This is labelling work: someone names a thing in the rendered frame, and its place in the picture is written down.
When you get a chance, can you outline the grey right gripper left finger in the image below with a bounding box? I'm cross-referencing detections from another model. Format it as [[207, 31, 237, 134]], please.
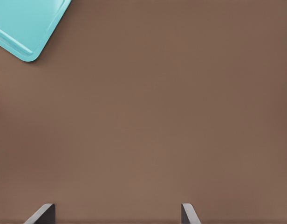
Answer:
[[23, 203, 56, 224]]

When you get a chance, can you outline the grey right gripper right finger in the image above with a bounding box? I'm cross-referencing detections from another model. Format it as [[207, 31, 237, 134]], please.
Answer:
[[181, 203, 202, 224]]

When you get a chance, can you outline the turquoise plastic tray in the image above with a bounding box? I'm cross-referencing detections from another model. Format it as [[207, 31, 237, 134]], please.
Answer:
[[0, 0, 72, 63]]

